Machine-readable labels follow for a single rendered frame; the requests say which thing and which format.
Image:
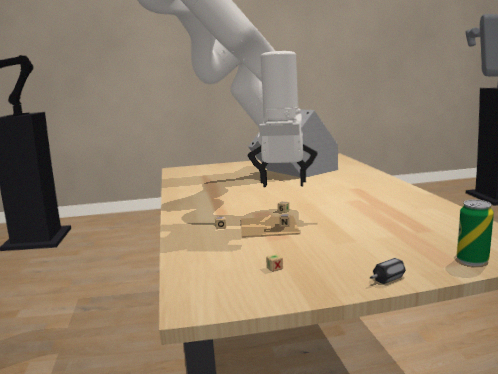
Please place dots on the green soda can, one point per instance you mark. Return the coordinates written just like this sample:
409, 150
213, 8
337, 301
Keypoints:
475, 232

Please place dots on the tan square mat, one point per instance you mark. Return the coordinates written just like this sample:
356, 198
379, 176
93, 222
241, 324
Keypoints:
267, 226

